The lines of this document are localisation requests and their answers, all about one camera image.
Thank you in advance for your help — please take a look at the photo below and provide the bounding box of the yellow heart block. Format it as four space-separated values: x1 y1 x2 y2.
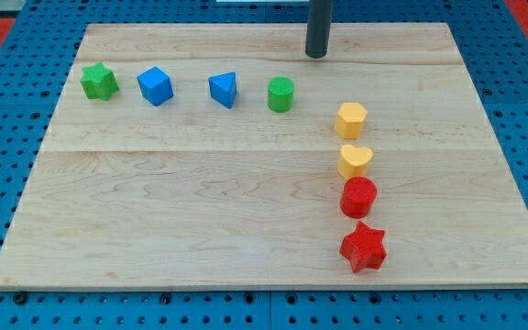
337 145 374 180

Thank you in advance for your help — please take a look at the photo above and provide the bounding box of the red cylinder block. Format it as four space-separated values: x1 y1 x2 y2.
339 177 378 219

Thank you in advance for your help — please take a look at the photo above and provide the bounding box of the blue triangular prism block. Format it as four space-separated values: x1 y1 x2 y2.
208 71 237 109

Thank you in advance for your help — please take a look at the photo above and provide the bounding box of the yellow hexagon block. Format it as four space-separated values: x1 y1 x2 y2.
334 103 368 139

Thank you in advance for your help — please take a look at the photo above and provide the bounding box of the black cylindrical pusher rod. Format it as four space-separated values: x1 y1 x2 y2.
305 0 334 59

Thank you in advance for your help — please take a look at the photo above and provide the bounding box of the light wooden board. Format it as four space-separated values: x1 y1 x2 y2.
0 23 528 292

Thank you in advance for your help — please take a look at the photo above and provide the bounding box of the red star block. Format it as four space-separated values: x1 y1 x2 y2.
339 222 388 273

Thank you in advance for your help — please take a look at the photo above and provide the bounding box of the green star block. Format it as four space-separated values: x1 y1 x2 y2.
80 62 119 101

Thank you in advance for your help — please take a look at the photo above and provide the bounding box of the green cylinder block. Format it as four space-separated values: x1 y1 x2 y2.
268 76 295 113

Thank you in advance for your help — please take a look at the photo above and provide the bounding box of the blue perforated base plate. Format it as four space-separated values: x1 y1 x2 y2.
0 0 528 329

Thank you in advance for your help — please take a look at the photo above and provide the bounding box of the blue cube block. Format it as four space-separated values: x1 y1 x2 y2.
137 67 174 106

